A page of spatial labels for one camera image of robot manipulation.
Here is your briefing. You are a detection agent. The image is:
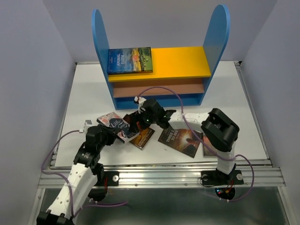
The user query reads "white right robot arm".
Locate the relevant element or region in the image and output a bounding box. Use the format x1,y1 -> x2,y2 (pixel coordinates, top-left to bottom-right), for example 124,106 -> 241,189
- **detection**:
124,97 -> 240,186

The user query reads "Edward Tulane brown book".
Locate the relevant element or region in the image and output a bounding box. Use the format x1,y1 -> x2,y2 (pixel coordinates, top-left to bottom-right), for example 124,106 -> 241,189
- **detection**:
121,121 -> 155,150

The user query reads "blue yellow wooden bookshelf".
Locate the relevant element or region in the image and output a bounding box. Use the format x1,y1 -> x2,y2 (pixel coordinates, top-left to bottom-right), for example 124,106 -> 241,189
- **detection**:
91,4 -> 231,110

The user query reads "Tale Of Two Cities book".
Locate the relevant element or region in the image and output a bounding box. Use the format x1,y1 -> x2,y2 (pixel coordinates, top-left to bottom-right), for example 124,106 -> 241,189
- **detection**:
202,135 -> 220,157

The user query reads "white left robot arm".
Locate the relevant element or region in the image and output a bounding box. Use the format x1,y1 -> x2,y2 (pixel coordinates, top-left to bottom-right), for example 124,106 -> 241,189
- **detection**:
36,125 -> 120,225

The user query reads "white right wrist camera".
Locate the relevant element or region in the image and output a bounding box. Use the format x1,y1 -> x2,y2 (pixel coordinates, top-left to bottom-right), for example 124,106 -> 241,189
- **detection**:
134,96 -> 146,113

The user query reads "Animal Farm book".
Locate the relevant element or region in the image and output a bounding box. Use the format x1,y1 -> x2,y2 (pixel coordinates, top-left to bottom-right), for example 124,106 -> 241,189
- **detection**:
107,47 -> 153,75

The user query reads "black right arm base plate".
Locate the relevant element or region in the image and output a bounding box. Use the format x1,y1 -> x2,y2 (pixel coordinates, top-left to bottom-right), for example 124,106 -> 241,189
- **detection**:
200,170 -> 244,187

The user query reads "Three Days To See book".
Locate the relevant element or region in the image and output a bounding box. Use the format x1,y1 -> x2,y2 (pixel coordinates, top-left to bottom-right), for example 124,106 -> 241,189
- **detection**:
158,127 -> 203,158

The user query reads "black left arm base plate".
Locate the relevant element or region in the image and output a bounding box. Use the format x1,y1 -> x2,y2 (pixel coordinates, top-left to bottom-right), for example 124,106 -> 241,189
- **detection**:
95,171 -> 120,187

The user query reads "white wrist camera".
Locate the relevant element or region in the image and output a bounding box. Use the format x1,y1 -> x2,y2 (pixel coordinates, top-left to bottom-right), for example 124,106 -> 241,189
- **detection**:
79,120 -> 93,134
134,96 -> 146,113

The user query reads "aluminium mounting rail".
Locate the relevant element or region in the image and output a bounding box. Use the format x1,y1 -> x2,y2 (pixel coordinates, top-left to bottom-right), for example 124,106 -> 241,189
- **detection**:
37,160 -> 287,188

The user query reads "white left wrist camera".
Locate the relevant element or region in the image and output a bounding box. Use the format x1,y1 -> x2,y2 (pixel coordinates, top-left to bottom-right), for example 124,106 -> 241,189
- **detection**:
79,120 -> 93,134

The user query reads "Little Women floral book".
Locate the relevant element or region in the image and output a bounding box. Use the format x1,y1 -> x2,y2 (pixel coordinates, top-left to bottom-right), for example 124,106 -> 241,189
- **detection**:
97,112 -> 139,143

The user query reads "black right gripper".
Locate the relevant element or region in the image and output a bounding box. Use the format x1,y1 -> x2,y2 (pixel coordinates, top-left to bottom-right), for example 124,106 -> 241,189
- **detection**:
128,108 -> 158,135

